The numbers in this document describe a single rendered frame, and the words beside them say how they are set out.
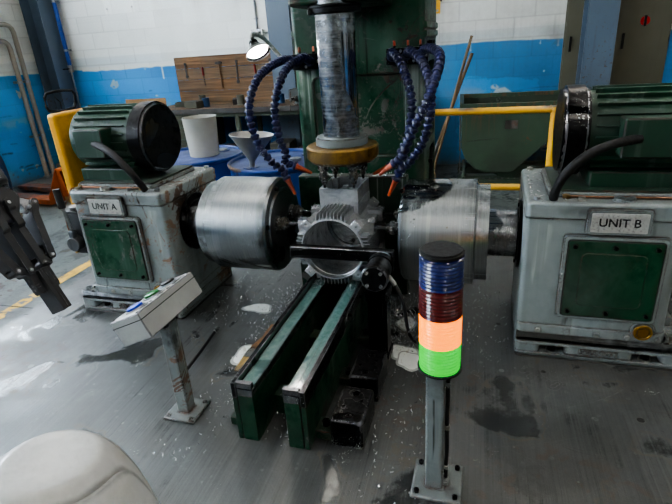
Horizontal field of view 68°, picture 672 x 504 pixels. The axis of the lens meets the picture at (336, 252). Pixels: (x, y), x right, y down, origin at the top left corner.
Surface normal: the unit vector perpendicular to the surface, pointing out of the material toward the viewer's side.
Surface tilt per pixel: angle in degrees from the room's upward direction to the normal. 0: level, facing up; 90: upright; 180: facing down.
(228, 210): 58
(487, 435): 0
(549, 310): 89
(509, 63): 90
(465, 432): 0
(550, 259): 89
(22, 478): 12
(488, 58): 90
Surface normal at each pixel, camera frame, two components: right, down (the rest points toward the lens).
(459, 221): -0.27, -0.15
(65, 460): 0.04, -0.95
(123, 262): -0.29, 0.39
